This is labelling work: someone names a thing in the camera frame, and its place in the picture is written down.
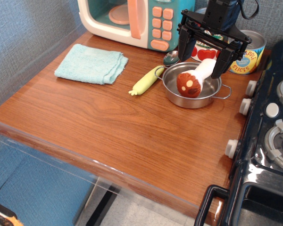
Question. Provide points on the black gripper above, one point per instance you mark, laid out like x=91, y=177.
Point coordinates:
x=220, y=18

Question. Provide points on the light blue cloth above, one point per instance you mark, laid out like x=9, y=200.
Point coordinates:
x=91, y=65

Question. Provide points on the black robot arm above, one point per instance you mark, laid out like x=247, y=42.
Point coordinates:
x=215, y=28

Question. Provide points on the small steel pot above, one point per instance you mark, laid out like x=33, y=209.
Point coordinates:
x=209, y=92

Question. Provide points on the brown plush mushroom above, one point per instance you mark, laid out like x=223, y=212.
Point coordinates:
x=190, y=83

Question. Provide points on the tomato sauce can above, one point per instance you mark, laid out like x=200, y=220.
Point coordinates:
x=203, y=51

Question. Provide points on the pineapple slices can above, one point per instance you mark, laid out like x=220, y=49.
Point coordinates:
x=253, y=54

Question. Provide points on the teal toy microwave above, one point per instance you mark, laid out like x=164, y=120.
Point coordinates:
x=150, y=24

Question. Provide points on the black toy stove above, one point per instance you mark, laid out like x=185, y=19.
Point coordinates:
x=255, y=193

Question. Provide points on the orange object at corner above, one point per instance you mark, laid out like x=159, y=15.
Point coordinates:
x=8, y=217

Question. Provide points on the spoon with yellow handle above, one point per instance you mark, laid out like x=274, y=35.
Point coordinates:
x=148, y=79

